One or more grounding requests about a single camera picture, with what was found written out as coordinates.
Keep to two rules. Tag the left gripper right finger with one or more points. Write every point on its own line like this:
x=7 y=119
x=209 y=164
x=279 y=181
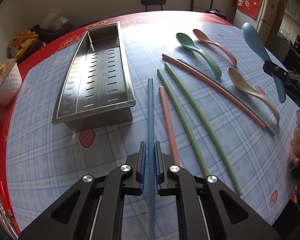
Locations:
x=206 y=207

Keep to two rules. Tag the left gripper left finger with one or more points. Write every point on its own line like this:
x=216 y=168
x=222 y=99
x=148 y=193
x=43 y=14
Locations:
x=93 y=207

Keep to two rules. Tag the blue chopstick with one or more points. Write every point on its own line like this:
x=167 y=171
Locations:
x=151 y=161
x=226 y=93

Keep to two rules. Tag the beige spoon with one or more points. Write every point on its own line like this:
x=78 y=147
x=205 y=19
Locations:
x=241 y=84

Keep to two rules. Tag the blue spoon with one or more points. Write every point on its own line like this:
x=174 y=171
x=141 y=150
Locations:
x=252 y=39

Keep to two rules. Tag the green chopstick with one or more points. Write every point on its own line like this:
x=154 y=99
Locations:
x=207 y=126
x=184 y=121

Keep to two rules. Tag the pink spoon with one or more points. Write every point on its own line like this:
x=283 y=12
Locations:
x=205 y=39

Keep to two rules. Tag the steel utensil tray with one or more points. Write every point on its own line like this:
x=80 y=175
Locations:
x=96 y=89

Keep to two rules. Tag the pink chopstick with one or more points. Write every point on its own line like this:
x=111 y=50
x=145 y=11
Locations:
x=174 y=61
x=169 y=126

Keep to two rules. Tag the white textured bowl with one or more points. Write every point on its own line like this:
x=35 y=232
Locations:
x=10 y=83

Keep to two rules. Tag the black stool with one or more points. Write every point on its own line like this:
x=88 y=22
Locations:
x=147 y=3

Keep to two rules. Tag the yellow and red clothes pile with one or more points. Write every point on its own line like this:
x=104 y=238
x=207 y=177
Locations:
x=27 y=43

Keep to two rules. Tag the white plastic bag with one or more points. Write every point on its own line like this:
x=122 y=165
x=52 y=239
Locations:
x=53 y=20

